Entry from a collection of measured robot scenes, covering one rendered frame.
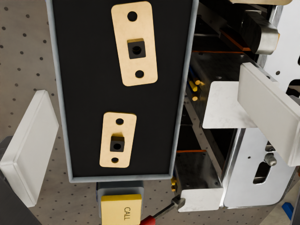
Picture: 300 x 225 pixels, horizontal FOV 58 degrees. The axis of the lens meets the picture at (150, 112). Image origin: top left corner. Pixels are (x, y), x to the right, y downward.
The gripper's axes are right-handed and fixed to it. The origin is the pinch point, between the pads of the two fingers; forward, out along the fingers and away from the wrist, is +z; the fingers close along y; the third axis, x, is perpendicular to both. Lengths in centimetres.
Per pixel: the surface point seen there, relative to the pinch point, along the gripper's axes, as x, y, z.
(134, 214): -26.1, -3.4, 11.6
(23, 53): -14, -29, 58
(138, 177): -18.0, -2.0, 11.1
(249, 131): -26.6, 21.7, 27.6
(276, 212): -206, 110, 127
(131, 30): 1.7, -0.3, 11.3
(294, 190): -181, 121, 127
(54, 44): 1.4, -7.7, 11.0
